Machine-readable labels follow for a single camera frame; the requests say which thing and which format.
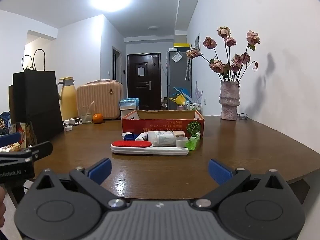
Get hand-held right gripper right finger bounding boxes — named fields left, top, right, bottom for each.
left=192, top=159, right=292, bottom=209

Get blue plastic bag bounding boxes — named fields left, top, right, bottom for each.
left=120, top=97, right=139, bottom=110

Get clear glass cup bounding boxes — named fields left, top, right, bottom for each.
left=78, top=101, right=95, bottom=124

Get wire storage rack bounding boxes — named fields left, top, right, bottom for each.
left=184, top=100, right=202, bottom=111

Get large white plastic bottle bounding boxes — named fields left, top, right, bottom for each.
left=147, top=131, right=176, bottom=147

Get green spray bottle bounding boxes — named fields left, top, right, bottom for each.
left=186, top=132, right=201, bottom=151

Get black paper bag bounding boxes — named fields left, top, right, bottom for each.
left=9, top=49, right=65, bottom=143

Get pink textured vase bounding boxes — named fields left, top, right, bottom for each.
left=219, top=81, right=241, bottom=121

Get red and white lint brush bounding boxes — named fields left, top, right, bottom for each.
left=110, top=140, right=189, bottom=156

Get colourful snack bag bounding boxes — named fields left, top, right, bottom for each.
left=10, top=122, right=37, bottom=148

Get white charger with cable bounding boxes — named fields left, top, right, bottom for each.
left=63, top=118, right=83, bottom=126

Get yellow thermos jug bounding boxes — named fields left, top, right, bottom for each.
left=57, top=77, right=78, bottom=121

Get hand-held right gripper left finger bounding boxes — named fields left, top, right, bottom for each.
left=29, top=158, right=129, bottom=209

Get grey refrigerator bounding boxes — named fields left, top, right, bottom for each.
left=167, top=50, right=192, bottom=110

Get pink ribbed suitcase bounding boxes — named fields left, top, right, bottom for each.
left=76, top=80, right=124, bottom=120

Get white screw cap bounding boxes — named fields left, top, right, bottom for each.
left=176, top=136, right=189, bottom=148

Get yellow watering can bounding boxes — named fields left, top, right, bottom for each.
left=169, top=94, right=187, bottom=106

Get red printed cardboard box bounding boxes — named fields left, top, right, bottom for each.
left=122, top=110, right=205, bottom=138

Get dried pink roses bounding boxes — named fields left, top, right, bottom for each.
left=186, top=26, right=261, bottom=82

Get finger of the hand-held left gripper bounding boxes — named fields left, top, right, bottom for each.
left=0, top=132, right=22, bottom=147
left=0, top=141, right=53, bottom=162

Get dark brown door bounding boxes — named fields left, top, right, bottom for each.
left=127, top=53, right=161, bottom=111

